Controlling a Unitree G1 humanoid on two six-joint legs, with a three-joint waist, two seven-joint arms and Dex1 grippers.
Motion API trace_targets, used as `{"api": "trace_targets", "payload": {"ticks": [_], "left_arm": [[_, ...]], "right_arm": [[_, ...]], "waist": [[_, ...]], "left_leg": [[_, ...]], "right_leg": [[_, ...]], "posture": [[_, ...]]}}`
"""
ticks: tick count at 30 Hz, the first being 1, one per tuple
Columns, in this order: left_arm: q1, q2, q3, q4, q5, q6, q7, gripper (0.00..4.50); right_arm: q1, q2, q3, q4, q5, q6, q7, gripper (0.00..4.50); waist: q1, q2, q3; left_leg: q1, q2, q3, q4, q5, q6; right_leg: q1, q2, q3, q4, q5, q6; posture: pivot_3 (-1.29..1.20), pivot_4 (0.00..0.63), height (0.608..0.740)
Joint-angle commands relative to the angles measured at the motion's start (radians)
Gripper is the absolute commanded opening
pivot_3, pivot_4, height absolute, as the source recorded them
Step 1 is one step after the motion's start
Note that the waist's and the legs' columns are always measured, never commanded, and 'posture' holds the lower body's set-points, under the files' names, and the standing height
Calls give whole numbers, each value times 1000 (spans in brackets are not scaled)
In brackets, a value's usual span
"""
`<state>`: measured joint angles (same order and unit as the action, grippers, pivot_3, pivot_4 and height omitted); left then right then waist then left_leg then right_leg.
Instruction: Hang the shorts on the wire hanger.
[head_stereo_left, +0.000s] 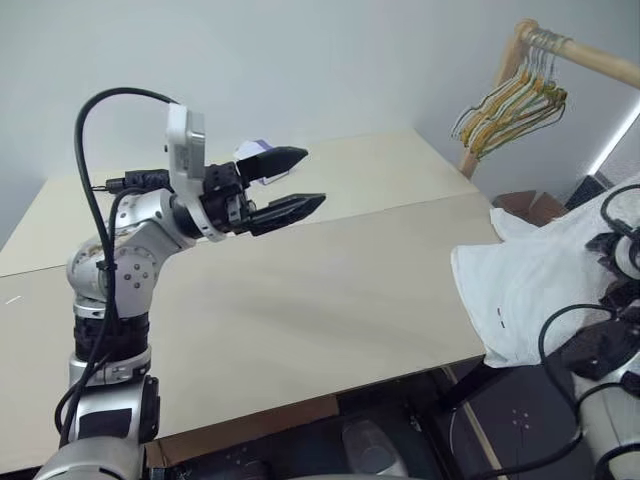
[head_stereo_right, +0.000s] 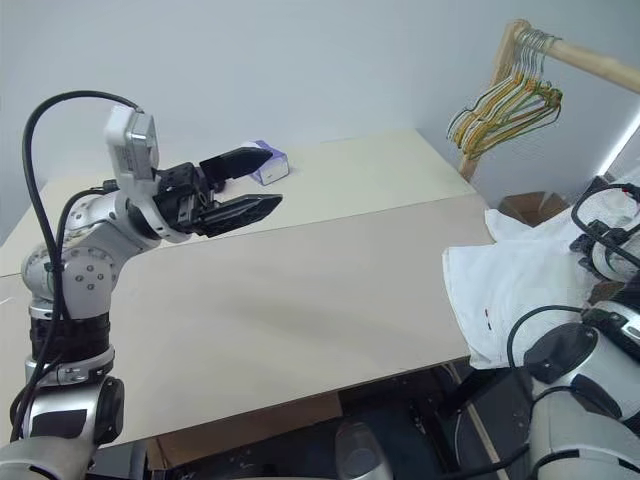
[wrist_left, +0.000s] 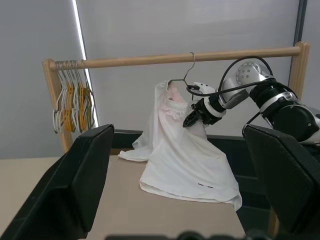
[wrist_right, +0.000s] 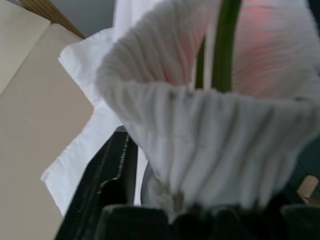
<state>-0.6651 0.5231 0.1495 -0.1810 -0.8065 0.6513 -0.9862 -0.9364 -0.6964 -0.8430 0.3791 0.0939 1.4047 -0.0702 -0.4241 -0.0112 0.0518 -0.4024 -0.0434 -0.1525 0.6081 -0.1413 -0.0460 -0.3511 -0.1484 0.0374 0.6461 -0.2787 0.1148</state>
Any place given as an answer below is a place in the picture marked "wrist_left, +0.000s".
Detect wooden rack rod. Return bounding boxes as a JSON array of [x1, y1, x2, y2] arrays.
[[48, 46, 301, 70]]

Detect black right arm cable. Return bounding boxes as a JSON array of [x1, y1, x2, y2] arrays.
[[216, 56, 300, 126]]

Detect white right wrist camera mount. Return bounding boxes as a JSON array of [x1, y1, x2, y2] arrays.
[[192, 81, 216, 98]]

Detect dark vertical window pole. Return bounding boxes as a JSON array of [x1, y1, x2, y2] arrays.
[[292, 0, 308, 46]]

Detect yellow wire hanger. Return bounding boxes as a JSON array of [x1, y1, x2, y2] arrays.
[[60, 61, 77, 133]]

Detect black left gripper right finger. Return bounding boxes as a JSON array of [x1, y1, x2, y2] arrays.
[[242, 124, 320, 235]]

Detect white wire hanger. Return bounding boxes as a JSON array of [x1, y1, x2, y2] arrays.
[[52, 61, 68, 135], [81, 59, 99, 130]]

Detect wooden rack post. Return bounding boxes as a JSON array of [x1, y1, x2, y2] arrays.
[[41, 58, 74, 154], [267, 41, 311, 237]]

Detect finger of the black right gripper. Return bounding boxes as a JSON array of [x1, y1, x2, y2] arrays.
[[182, 110, 201, 129]]

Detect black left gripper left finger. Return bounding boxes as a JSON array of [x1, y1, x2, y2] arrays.
[[0, 123, 115, 240]]

